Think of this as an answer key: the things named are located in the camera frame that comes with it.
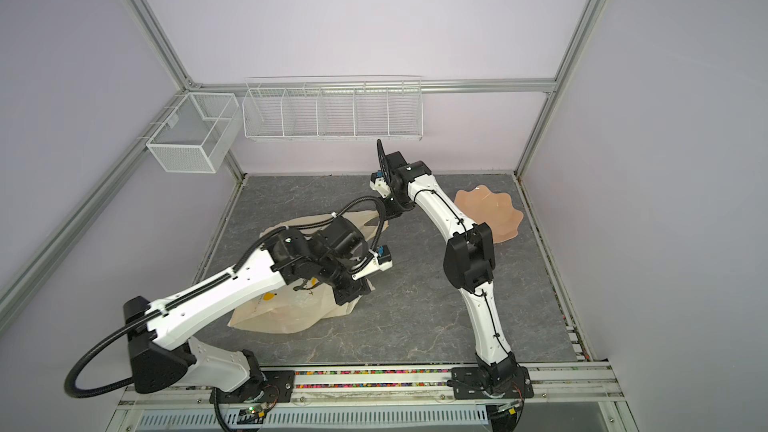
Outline banana print plastic bag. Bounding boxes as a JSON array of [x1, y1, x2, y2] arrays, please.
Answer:
[[227, 209, 390, 335]]

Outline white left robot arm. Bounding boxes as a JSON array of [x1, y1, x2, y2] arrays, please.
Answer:
[[124, 216, 392, 401]]

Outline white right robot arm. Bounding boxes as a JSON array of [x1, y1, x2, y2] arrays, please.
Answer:
[[371, 141, 534, 401]]

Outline peach wavy fruit plate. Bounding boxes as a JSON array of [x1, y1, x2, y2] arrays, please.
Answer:
[[454, 185, 524, 244]]

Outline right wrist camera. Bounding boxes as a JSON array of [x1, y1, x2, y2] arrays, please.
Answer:
[[369, 171, 389, 191]]

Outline long white wire basket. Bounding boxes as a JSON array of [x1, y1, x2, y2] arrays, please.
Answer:
[[241, 75, 424, 141]]

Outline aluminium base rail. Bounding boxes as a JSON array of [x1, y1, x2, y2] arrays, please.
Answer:
[[107, 362, 638, 431]]

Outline small white wire basket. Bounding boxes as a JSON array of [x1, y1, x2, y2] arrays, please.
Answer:
[[147, 92, 243, 174]]

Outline black corrugated cable hose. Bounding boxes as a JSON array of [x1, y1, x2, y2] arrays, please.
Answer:
[[64, 194, 388, 400]]

